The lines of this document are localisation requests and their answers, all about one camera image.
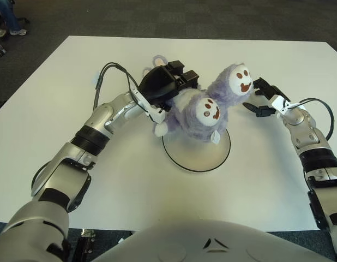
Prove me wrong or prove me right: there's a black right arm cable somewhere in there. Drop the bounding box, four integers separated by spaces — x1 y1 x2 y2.
292 97 335 141

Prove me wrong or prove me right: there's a purple plush rabbit doll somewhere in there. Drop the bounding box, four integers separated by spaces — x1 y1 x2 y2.
142 55 254 144

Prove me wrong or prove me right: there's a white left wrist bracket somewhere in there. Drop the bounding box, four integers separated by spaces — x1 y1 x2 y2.
129 87 167 124

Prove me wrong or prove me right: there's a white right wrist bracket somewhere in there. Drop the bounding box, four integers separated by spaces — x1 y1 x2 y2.
271 95 302 114

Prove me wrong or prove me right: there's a person's blue jeans leg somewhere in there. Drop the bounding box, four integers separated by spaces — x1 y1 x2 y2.
0 0 22 31

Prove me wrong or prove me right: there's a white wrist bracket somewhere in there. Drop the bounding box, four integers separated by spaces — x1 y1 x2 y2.
271 95 302 114
129 87 167 124

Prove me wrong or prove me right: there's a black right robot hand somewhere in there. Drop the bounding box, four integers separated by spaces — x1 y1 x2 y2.
243 77 291 118

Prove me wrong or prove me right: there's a grey robot torso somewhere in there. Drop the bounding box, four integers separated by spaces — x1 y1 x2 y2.
94 218 333 262

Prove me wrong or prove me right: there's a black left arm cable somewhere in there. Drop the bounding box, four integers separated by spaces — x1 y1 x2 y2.
92 62 142 110

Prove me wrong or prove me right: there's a white plate with black rim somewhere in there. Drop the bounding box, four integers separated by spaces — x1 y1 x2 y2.
162 128 231 172

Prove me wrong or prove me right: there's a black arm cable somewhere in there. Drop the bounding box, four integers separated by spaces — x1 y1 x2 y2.
292 97 335 141
92 62 142 110

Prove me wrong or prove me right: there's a black office chair base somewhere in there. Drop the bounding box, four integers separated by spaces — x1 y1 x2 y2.
0 5 31 26

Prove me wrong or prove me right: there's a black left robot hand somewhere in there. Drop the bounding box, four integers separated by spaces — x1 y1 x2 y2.
137 60 199 111

